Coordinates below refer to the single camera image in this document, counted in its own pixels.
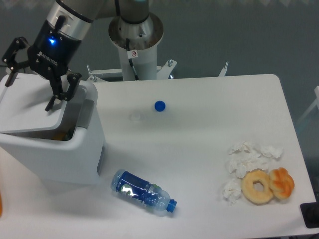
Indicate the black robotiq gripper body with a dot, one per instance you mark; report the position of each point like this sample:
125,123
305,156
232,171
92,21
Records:
52,49

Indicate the white trash can lid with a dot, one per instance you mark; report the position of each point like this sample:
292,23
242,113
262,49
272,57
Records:
22,106

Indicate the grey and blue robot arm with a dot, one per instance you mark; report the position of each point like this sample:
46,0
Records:
79,15

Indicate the white trash can body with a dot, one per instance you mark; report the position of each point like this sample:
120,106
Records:
74,161

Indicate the blue bottle cap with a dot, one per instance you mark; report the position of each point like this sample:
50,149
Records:
159,106

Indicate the green item in bin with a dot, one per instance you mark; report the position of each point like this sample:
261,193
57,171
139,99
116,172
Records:
68,135

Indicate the orange item in bin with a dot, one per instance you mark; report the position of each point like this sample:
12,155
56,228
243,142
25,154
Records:
59,137

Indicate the blue labelled plastic bottle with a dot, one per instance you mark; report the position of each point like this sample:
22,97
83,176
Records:
142,193

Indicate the orange object at left edge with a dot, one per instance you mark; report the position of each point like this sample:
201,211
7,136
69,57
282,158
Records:
1,206

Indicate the large crumpled white tissue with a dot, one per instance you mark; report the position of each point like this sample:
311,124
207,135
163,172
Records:
247,156

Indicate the small crumpled white tissue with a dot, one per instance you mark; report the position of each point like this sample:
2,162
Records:
232,192

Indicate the orange twisted pastry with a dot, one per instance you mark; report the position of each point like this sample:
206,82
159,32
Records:
281,183

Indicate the white furniture at right edge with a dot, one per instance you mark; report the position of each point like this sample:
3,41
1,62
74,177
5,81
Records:
307,115

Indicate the black device at edge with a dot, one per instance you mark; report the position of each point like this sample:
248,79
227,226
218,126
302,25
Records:
310,213

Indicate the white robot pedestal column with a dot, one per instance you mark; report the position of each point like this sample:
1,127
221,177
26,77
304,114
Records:
144,57

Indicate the white metal base frame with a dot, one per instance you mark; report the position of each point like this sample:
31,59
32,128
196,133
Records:
163,72

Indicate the plain ring donut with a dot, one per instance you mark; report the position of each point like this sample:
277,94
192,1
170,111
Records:
255,187

